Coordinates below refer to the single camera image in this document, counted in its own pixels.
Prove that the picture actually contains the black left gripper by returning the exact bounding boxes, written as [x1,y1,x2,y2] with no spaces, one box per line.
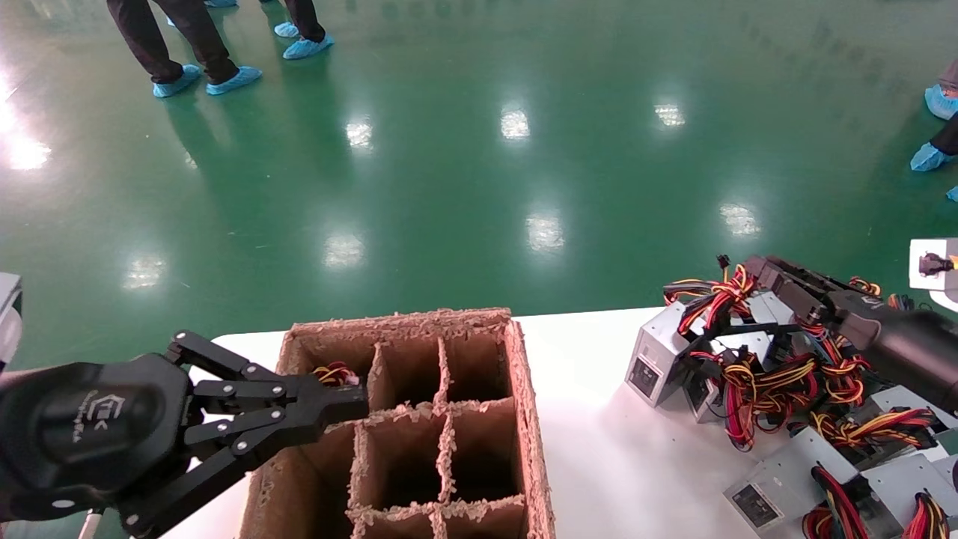
[0,331,369,538]

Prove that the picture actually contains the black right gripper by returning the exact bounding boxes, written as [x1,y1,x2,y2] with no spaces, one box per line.
[743,255,958,414]

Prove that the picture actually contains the power supply with multicolour cables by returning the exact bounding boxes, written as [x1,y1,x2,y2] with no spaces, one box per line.
[627,255,757,409]

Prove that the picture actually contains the person in black trousers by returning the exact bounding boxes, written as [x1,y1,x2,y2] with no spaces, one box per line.
[273,0,335,61]
[106,0,263,98]
[909,112,958,203]

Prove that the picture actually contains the person in grey trousers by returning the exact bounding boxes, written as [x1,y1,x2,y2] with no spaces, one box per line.
[924,60,958,121]

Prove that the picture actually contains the brown cardboard divider box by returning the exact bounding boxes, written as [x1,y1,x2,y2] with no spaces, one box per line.
[239,307,556,539]

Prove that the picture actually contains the power supply with yellow-red cables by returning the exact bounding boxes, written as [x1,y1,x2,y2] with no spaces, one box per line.
[313,362,365,388]

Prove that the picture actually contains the red black orange cable bundle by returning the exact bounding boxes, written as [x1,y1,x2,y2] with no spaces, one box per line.
[662,279,723,302]

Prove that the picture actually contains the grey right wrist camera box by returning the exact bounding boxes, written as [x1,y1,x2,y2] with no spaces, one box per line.
[909,238,958,293]

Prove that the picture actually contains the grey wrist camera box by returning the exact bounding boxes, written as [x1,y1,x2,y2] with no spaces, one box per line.
[0,273,25,368]
[909,238,958,293]

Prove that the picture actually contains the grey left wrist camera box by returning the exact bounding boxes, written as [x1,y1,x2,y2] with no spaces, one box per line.
[0,273,25,368]

